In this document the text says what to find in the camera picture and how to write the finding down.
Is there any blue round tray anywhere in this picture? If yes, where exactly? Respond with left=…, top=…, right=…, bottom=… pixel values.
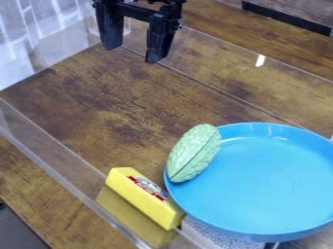
left=166, top=123, right=333, bottom=242

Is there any green bumpy gourd toy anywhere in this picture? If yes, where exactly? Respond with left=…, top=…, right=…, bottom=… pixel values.
left=166, top=124, right=220, bottom=183

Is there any white speckled foam block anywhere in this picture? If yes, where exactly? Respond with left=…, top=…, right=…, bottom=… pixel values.
left=180, top=216, right=265, bottom=249

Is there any yellow butter box toy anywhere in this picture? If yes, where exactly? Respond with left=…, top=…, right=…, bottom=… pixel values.
left=105, top=167, right=184, bottom=231

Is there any clear acrylic enclosure wall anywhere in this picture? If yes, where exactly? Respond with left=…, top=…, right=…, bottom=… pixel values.
left=0, top=0, right=333, bottom=249

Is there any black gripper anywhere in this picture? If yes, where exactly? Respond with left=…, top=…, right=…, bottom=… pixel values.
left=92, top=0, right=187, bottom=63

